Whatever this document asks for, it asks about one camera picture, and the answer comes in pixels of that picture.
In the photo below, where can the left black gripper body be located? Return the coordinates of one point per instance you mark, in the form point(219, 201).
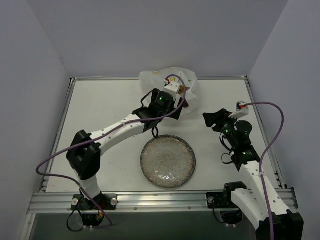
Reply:
point(177, 110)

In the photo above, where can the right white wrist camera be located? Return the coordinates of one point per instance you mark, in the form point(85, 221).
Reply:
point(241, 111)

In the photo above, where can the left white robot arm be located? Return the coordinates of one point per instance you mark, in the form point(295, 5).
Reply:
point(84, 155)

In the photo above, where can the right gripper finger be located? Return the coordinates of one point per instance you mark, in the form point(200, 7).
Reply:
point(209, 117)
point(219, 125)

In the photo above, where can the speckled round plate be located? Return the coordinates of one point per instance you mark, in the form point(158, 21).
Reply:
point(167, 161)

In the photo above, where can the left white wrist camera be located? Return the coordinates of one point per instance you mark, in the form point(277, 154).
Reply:
point(171, 86)

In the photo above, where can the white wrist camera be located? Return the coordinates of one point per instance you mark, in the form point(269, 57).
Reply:
point(171, 86)
point(241, 111)

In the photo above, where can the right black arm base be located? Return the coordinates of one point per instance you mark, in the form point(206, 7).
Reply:
point(224, 211)

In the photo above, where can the aluminium front rail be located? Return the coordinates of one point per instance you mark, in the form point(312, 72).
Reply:
point(127, 202)

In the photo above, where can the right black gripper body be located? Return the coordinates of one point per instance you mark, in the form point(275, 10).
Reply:
point(219, 121)

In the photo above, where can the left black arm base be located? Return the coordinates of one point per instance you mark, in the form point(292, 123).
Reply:
point(93, 212)

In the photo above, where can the white lemon-print plastic bag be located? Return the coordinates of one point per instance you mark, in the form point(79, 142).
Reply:
point(190, 86)

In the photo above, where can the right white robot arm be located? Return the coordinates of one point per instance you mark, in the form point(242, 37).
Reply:
point(254, 194)

